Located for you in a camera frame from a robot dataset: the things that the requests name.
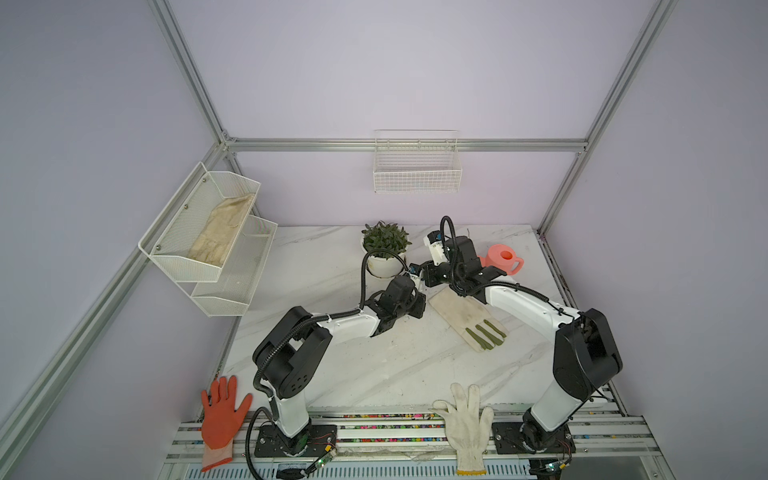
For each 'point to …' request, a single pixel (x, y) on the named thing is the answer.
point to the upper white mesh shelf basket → (194, 234)
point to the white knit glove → (468, 428)
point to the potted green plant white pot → (384, 236)
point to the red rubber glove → (220, 421)
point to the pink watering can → (502, 256)
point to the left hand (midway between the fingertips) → (419, 293)
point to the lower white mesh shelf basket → (230, 296)
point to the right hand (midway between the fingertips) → (417, 272)
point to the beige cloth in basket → (217, 235)
